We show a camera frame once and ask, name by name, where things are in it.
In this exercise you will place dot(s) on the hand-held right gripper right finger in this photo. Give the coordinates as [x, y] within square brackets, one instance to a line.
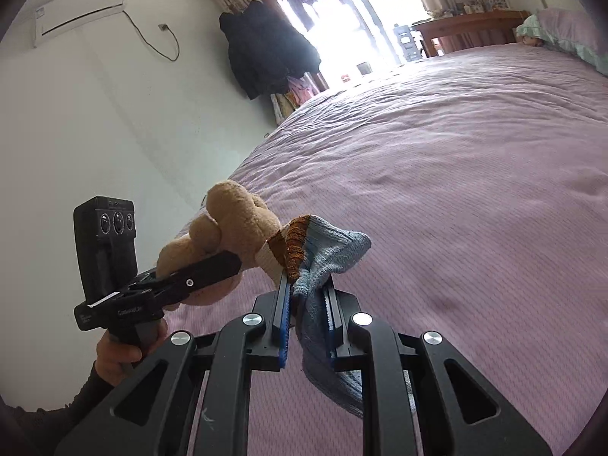
[346, 342]

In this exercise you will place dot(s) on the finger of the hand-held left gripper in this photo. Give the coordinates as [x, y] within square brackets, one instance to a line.
[199, 275]

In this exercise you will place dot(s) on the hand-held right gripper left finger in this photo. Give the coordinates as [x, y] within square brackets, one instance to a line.
[284, 342]

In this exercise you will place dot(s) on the tan plush toy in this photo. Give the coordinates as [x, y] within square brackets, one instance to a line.
[237, 218]

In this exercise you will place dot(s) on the striped grey-blue sock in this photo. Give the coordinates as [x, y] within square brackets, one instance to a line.
[327, 251]

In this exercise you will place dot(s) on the person's left forearm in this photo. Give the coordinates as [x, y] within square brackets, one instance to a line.
[47, 422]

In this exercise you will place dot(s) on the person's left hand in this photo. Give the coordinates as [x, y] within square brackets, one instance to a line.
[116, 356]

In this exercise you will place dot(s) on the pink hanging garments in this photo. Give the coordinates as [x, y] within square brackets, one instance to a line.
[299, 92]

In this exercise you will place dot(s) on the bed with purple sheet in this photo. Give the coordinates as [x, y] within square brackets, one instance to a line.
[475, 175]

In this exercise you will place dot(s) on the dark hanging coats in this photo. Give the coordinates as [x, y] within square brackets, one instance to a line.
[266, 47]

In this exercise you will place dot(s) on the white air conditioner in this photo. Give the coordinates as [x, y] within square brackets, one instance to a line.
[76, 19]

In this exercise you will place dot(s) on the glass balcony door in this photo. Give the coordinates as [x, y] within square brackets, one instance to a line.
[370, 14]

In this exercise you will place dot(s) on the wooden desk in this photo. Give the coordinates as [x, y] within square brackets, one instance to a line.
[475, 21]

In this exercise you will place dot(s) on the row of small ornaments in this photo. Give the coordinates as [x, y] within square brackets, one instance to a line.
[463, 8]

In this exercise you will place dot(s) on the small pink toy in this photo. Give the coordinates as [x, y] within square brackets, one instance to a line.
[532, 41]

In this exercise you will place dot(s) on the purple pillow with blue ruffle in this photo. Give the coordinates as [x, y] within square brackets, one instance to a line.
[570, 23]

